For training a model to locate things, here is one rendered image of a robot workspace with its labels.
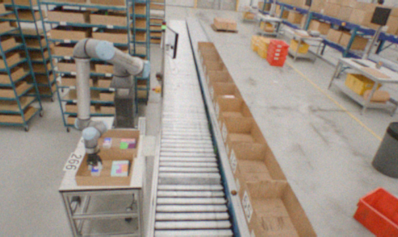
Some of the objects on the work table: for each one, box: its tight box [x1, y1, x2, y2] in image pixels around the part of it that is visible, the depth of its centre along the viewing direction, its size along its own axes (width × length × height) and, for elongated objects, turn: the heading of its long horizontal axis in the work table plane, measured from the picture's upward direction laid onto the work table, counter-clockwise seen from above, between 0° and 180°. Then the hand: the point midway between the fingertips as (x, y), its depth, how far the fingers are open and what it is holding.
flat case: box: [120, 139, 136, 149], centre depth 215 cm, size 14×19×2 cm
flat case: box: [110, 161, 130, 176], centre depth 189 cm, size 14×19×2 cm
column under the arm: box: [111, 90, 139, 129], centre depth 244 cm, size 26×26×33 cm
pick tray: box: [75, 151, 135, 186], centre depth 186 cm, size 28×38×10 cm
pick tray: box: [97, 129, 140, 158], centre depth 213 cm, size 28×38×10 cm
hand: (96, 168), depth 186 cm, fingers open, 6 cm apart
